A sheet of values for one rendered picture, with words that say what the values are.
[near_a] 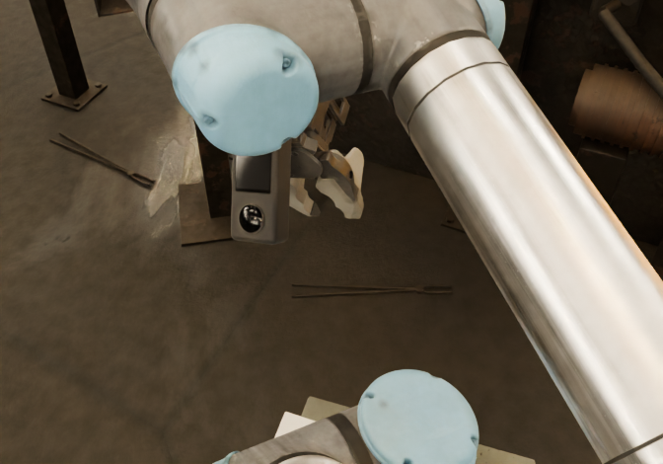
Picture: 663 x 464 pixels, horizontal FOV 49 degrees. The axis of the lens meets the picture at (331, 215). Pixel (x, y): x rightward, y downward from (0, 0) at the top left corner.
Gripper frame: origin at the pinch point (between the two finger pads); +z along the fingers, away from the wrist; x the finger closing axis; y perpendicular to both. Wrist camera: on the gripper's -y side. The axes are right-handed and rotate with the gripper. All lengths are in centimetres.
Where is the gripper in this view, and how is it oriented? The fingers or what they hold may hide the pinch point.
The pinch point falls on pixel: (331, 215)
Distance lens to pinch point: 73.4
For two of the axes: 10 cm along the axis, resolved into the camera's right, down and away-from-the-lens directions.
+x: -8.9, -0.5, 4.5
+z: 3.7, 4.8, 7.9
